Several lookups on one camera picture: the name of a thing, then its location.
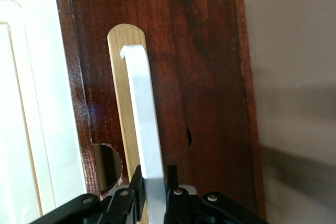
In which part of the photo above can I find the light wooden handle plate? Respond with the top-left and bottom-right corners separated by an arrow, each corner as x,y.
107,23 -> 151,224

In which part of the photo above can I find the plain dark wood drawer front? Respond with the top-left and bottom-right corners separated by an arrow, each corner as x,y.
167,0 -> 267,220

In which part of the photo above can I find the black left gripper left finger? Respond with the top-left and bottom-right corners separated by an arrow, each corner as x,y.
30,165 -> 146,224

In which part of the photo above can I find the white drawer handle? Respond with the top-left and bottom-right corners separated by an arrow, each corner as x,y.
120,45 -> 167,224

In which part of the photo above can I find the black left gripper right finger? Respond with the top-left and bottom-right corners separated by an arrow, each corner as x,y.
163,165 -> 269,224

